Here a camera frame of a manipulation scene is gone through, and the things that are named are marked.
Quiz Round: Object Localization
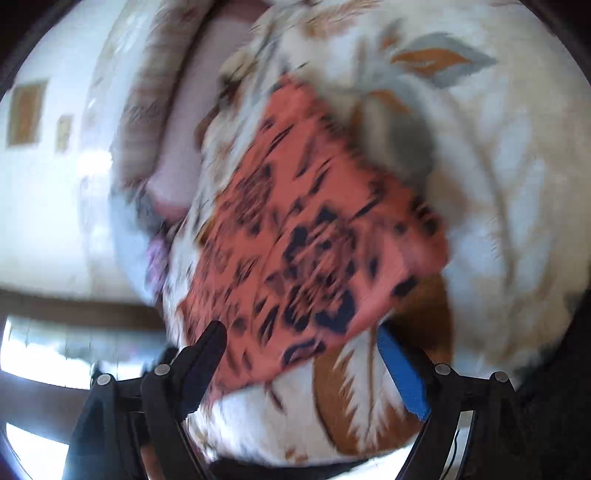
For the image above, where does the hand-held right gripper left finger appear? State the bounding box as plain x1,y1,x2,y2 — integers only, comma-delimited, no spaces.
67,320,228,480

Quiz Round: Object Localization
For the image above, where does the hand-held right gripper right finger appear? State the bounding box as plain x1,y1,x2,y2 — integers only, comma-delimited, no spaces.
375,324,516,480

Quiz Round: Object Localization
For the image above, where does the orange floral shirt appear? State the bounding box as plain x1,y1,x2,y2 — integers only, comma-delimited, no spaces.
178,76,451,402

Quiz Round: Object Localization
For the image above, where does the purple cloth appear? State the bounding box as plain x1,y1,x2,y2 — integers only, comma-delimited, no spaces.
144,233,171,289

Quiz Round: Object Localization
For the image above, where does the grey pillow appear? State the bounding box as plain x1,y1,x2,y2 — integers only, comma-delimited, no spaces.
121,180,164,245

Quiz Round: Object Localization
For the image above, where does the leaf print quilt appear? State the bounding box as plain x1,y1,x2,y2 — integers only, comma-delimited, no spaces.
161,0,587,464

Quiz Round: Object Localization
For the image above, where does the pink headboard cushion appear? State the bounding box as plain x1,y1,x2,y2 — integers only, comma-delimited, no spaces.
147,0,273,217

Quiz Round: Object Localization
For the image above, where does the striped bolster pillow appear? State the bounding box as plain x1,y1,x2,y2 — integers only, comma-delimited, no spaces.
113,0,199,188

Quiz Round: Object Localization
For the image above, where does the wooden door frame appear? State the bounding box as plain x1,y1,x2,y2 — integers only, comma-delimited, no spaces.
0,288,164,326

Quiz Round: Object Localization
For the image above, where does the beige wall plate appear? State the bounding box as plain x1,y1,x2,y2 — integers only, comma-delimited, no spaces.
54,114,75,153
6,80,49,147

